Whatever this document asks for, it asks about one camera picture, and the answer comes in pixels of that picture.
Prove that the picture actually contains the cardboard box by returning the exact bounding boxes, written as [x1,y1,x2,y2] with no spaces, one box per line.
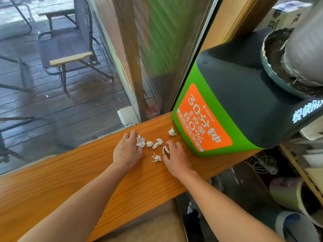
[254,0,314,32]

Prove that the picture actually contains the scattered crumpled paper scraps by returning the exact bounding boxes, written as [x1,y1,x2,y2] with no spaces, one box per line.
[146,127,177,163]

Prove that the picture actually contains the grey tree trunk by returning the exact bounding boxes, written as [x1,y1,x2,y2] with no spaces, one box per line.
[282,0,323,85]

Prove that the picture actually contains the green and black charging kiosk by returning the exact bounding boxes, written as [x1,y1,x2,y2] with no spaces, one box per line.
[172,28,323,158]

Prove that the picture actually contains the dark folding chair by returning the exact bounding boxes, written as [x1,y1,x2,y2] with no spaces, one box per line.
[37,0,114,96]

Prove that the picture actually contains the tangle of white cables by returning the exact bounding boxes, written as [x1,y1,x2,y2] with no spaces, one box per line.
[244,151,279,175]

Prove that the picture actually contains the person's left forearm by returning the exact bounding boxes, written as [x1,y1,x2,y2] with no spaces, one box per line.
[18,162,132,242]

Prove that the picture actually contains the pale rolled mat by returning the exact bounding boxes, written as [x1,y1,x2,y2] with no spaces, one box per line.
[269,177,323,228]

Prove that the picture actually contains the black shoe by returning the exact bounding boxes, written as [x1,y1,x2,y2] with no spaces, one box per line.
[183,201,205,242]

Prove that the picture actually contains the white plastic container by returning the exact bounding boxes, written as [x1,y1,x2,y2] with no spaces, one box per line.
[299,115,323,141]

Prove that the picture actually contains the white wall box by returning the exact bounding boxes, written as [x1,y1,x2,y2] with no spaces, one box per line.
[117,106,141,127]

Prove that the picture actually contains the person's right forearm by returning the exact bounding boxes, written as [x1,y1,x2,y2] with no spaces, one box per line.
[177,170,286,242]

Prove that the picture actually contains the grey rolled mat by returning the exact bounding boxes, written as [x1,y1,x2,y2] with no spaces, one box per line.
[275,211,321,242]

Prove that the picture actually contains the dark outdoor table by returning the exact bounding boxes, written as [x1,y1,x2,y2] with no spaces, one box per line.
[37,4,77,32]

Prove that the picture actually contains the brown wooden post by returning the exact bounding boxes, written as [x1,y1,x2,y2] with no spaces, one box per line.
[111,0,150,122]

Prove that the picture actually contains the person's right hand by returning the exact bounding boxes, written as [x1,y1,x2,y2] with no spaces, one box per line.
[163,140,194,180]

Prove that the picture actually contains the person's left hand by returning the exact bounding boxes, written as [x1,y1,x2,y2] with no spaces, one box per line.
[113,130,144,172]

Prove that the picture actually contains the grey plant pot with soil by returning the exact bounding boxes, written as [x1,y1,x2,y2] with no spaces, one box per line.
[261,28,323,100]

